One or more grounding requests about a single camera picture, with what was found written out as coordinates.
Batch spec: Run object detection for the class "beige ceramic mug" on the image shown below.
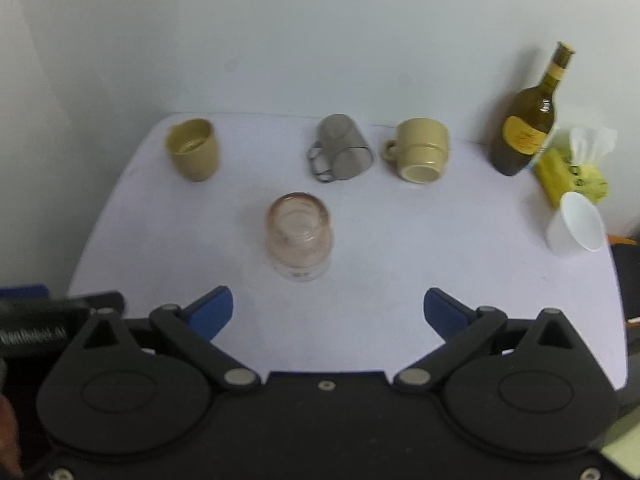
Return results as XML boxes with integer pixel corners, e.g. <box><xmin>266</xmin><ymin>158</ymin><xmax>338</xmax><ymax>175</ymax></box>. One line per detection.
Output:
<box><xmin>382</xmin><ymin>118</ymin><xmax>451</xmax><ymax>184</ymax></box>

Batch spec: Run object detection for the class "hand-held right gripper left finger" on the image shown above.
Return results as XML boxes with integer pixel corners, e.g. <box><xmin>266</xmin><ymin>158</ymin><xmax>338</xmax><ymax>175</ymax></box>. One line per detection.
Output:
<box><xmin>65</xmin><ymin>286</ymin><xmax>262</xmax><ymax>392</ymax></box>

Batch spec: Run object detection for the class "dark glass bottle yellow label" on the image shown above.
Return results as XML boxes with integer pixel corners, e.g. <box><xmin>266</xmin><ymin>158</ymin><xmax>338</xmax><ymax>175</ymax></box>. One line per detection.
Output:
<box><xmin>489</xmin><ymin>41</ymin><xmax>576</xmax><ymax>177</ymax></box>

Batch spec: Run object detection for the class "grey metal mug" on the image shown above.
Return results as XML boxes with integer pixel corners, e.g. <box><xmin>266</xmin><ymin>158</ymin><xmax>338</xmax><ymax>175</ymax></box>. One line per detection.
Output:
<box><xmin>306</xmin><ymin>113</ymin><xmax>375</xmax><ymax>184</ymax></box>

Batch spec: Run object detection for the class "clear pinkish glass cup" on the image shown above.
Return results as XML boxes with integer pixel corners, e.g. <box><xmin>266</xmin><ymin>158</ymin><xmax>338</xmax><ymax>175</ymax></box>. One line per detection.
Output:
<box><xmin>265</xmin><ymin>192</ymin><xmax>334</xmax><ymax>282</ymax></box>

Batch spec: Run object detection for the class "person's left forearm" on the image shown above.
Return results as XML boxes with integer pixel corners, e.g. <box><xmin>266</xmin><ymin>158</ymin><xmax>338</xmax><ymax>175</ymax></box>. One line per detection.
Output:
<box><xmin>0</xmin><ymin>394</ymin><xmax>24</xmax><ymax>479</ymax></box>

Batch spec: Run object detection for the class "yellow tissue pack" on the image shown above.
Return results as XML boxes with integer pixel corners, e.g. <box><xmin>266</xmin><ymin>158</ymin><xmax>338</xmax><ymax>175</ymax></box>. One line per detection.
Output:
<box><xmin>533</xmin><ymin>127</ymin><xmax>618</xmax><ymax>209</ymax></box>

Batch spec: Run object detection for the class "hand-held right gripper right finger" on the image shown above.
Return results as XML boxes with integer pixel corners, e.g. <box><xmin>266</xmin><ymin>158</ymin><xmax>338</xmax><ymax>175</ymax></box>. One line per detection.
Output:
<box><xmin>394</xmin><ymin>287</ymin><xmax>597</xmax><ymax>392</ymax></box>

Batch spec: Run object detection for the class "olive yellow plastic cup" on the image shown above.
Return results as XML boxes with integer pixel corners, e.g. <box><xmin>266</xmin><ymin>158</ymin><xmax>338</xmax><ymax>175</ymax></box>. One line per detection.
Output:
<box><xmin>166</xmin><ymin>118</ymin><xmax>220</xmax><ymax>182</ymax></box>

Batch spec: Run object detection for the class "dark object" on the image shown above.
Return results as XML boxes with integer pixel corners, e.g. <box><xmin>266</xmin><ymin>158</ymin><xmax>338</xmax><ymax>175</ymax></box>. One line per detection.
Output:
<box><xmin>611</xmin><ymin>243</ymin><xmax>640</xmax><ymax>322</ymax></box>

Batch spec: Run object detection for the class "blue object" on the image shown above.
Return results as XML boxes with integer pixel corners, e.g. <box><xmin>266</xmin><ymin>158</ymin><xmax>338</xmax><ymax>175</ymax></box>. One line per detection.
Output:
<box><xmin>0</xmin><ymin>284</ymin><xmax>49</xmax><ymax>302</ymax></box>

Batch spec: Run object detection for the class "white plastic cup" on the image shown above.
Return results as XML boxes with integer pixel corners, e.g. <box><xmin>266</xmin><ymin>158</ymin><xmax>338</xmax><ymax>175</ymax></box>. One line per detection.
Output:
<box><xmin>546</xmin><ymin>191</ymin><xmax>608</xmax><ymax>257</ymax></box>

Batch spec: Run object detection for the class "pale green object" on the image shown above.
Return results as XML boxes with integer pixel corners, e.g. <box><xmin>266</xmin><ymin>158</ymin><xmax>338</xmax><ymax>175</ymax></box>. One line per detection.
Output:
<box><xmin>602</xmin><ymin>412</ymin><xmax>640</xmax><ymax>480</ymax></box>

